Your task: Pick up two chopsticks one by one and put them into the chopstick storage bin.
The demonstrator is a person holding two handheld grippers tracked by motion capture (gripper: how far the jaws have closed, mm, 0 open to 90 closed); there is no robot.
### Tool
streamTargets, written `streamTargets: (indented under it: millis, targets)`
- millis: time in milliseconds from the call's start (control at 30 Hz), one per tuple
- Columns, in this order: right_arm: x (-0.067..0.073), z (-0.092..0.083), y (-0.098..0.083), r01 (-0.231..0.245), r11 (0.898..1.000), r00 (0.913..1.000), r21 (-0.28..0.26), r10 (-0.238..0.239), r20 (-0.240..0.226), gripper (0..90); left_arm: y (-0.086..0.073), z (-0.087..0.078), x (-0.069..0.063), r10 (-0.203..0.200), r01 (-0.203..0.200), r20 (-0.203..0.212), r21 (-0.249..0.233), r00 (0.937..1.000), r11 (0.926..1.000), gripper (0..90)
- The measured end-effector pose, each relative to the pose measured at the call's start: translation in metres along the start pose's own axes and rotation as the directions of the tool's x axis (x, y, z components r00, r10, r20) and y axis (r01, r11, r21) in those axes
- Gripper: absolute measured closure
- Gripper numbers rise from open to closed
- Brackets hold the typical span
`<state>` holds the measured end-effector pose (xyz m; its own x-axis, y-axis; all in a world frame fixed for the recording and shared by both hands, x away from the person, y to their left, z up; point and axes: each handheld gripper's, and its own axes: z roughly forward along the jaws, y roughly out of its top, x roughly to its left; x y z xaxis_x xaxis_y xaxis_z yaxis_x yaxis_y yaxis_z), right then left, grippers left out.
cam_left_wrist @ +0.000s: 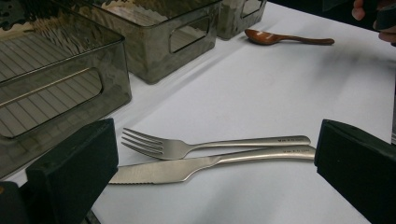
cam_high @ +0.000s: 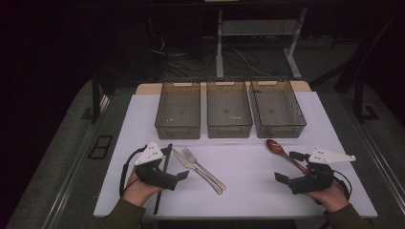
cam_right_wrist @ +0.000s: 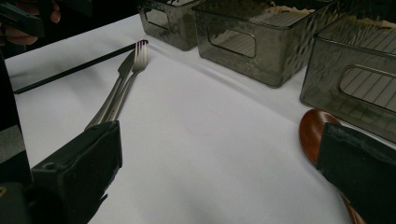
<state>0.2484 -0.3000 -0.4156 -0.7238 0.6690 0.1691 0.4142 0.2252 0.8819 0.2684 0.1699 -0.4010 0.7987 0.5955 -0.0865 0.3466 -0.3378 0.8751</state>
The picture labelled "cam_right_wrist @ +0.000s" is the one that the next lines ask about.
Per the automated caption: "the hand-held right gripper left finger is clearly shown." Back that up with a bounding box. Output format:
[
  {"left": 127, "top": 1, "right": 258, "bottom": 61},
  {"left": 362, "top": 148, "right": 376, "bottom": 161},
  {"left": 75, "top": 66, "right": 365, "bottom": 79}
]
[{"left": 31, "top": 120, "right": 123, "bottom": 224}]

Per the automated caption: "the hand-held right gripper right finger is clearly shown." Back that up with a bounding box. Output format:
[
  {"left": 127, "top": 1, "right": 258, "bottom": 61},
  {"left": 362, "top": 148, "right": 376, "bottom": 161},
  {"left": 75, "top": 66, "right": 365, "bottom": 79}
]
[{"left": 316, "top": 122, "right": 396, "bottom": 224}]

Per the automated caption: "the black chopstick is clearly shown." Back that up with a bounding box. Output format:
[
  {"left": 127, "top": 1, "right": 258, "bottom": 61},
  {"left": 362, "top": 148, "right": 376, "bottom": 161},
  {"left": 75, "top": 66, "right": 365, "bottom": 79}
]
[
  {"left": 13, "top": 39, "right": 149, "bottom": 95},
  {"left": 13, "top": 38, "right": 149, "bottom": 94}
]

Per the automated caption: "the brown wooden spoon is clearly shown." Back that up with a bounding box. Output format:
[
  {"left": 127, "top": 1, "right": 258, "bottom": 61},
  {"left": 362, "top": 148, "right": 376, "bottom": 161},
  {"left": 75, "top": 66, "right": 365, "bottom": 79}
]
[{"left": 298, "top": 107, "right": 368, "bottom": 224}]

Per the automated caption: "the steel fork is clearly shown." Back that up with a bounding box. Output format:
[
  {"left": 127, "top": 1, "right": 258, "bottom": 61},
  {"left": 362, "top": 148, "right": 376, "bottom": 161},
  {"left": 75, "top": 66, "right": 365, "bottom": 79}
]
[{"left": 106, "top": 40, "right": 149, "bottom": 123}]

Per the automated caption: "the smoky transparent plastic bin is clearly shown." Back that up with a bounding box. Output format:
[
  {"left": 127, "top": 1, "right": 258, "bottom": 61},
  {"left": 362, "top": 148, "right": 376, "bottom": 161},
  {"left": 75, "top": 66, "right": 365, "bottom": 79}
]
[
  {"left": 191, "top": 0, "right": 345, "bottom": 89},
  {"left": 299, "top": 12, "right": 396, "bottom": 145},
  {"left": 138, "top": 0, "right": 202, "bottom": 52}
]

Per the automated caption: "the steel table knife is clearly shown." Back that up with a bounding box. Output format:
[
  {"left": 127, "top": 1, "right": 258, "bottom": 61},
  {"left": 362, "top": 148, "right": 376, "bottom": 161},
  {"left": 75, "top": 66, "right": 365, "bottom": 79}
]
[{"left": 84, "top": 49, "right": 136, "bottom": 131}]

